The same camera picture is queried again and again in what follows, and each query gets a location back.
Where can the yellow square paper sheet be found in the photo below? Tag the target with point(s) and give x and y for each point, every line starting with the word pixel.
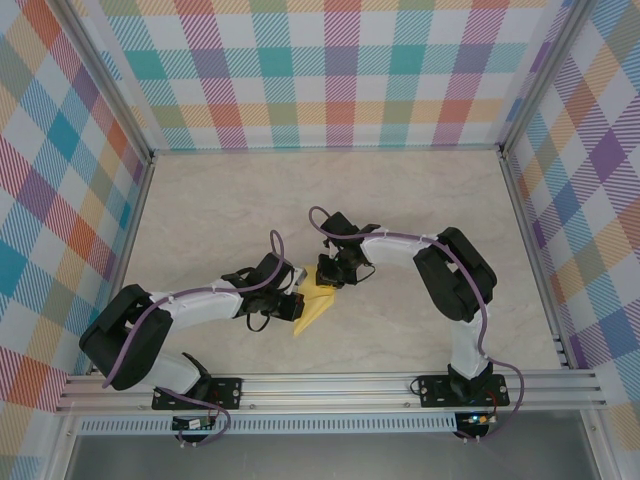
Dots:
pixel 312 310

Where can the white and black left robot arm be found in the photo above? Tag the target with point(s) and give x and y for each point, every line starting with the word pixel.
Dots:
pixel 125 340

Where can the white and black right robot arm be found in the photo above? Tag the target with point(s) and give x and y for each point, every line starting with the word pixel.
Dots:
pixel 450 280

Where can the grey metal sheet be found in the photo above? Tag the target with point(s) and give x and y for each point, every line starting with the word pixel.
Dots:
pixel 325 460

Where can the long aluminium mounting rail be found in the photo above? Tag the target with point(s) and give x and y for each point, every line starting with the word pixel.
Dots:
pixel 325 392

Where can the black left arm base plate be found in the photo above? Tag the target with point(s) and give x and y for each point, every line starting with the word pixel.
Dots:
pixel 230 392

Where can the aluminium table side rail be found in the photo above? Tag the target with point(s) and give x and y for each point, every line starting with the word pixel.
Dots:
pixel 526 225
pixel 131 225

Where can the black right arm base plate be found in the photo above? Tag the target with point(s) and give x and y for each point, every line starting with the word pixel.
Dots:
pixel 429 397

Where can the aluminium frame leg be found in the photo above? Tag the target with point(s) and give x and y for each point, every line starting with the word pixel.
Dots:
pixel 600 450
pixel 62 450

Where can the aluminium frame post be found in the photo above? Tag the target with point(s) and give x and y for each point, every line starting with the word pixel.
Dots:
pixel 542 75
pixel 109 80

